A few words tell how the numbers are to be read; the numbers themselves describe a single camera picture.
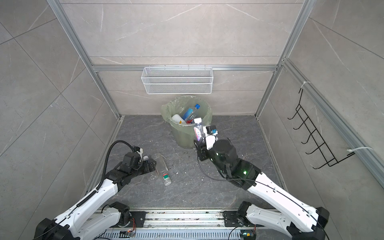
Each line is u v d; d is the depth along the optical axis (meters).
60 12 0.69
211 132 0.53
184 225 0.73
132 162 0.64
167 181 0.83
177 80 1.01
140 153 0.76
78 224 0.41
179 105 0.96
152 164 0.76
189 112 0.99
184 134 0.87
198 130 0.60
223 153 0.45
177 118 0.90
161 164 0.89
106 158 0.59
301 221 0.38
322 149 0.65
